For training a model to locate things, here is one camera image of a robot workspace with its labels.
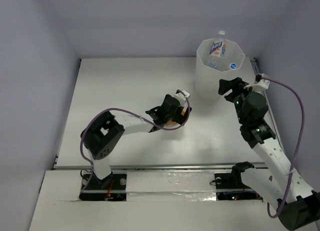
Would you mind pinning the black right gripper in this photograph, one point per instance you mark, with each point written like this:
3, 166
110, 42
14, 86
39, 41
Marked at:
237, 84

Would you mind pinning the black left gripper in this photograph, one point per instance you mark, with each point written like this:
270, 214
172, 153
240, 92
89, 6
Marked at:
161, 113

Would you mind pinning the blue orange label clear bottle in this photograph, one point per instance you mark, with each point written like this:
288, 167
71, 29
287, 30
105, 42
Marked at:
217, 52

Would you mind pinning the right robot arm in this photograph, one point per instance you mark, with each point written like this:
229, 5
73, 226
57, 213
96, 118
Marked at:
296, 203

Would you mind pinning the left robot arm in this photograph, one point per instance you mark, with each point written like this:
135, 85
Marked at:
105, 130

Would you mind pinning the white octagonal bin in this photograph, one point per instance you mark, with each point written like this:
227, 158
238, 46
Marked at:
207, 79

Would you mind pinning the white foam board cover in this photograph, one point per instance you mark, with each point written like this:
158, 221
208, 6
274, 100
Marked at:
59, 209

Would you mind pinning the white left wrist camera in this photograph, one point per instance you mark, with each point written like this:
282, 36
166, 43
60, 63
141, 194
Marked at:
181, 96

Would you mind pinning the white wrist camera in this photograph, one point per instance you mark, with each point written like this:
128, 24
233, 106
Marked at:
181, 96
260, 84

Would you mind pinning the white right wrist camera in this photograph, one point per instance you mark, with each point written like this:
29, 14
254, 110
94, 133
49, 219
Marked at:
260, 84

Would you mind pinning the aluminium rail front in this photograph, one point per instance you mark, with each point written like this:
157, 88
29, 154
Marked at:
151, 167

